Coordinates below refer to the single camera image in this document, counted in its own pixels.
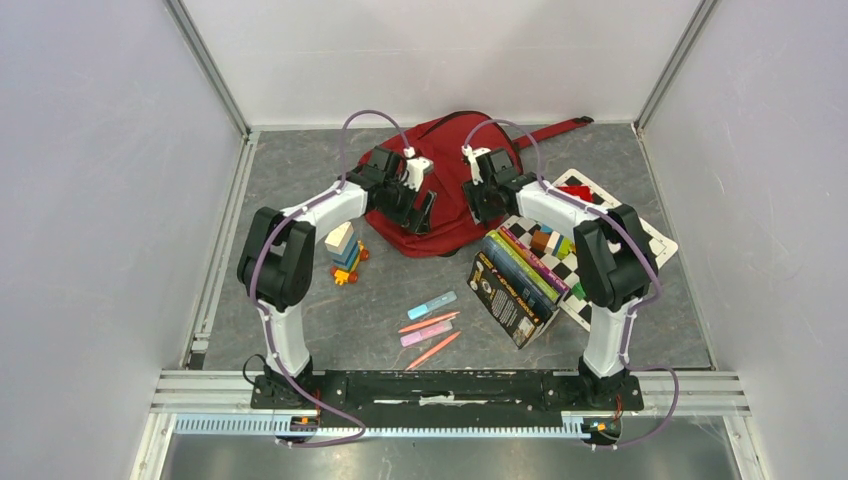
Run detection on orange pen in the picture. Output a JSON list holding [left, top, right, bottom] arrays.
[[398, 311, 460, 334], [406, 331, 461, 371]]

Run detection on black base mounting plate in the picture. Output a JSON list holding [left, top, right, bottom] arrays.
[[250, 370, 644, 430]]

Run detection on green book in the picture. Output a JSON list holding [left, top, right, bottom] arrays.
[[484, 231, 561, 306]]

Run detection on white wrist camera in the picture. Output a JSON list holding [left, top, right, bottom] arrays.
[[401, 147, 434, 191], [461, 145, 491, 185]]

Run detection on blue highlighter pen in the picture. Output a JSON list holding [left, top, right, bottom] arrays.
[[407, 291, 457, 320]]

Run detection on red student backpack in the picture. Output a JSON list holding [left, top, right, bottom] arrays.
[[365, 110, 594, 258]]

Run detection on orange pen lower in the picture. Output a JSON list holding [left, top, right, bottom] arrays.
[[406, 331, 461, 371]]

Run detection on colourful block tower toy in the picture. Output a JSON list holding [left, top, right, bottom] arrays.
[[324, 221, 370, 286]]

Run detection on orange pen upper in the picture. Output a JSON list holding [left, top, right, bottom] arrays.
[[398, 311, 460, 334]]

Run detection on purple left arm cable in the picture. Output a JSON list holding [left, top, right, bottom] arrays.
[[248, 109, 413, 449]]

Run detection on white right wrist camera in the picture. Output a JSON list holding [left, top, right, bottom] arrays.
[[461, 145, 491, 185]]

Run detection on black white chessboard mat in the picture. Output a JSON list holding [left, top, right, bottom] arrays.
[[498, 168, 680, 333]]

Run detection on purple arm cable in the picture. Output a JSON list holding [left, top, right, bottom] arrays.
[[248, 109, 413, 449], [462, 119, 681, 450]]

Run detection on red toy brick house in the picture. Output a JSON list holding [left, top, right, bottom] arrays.
[[557, 185, 594, 203]]

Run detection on pink highlighter pen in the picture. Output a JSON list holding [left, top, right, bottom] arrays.
[[400, 320, 453, 348]]

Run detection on black book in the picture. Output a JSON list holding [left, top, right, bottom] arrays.
[[467, 251, 559, 349]]

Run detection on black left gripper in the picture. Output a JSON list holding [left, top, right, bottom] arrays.
[[379, 175, 436, 235]]

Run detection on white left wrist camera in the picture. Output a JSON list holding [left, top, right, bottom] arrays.
[[401, 147, 434, 191]]

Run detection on colourful block pile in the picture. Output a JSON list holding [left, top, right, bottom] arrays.
[[530, 225, 576, 259]]

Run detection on purple book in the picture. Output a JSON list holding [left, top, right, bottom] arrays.
[[497, 226, 570, 294]]

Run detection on aluminium frame rail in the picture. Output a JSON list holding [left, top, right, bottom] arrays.
[[132, 370, 766, 479]]

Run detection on green cube block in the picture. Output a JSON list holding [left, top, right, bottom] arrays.
[[571, 282, 586, 300]]

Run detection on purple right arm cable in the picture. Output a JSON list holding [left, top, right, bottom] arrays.
[[462, 119, 681, 450]]

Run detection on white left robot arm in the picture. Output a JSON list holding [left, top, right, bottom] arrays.
[[237, 147, 437, 408]]

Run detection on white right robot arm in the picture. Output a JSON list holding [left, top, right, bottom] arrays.
[[461, 145, 659, 408]]

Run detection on blue book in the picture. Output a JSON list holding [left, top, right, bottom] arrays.
[[482, 235, 558, 320]]

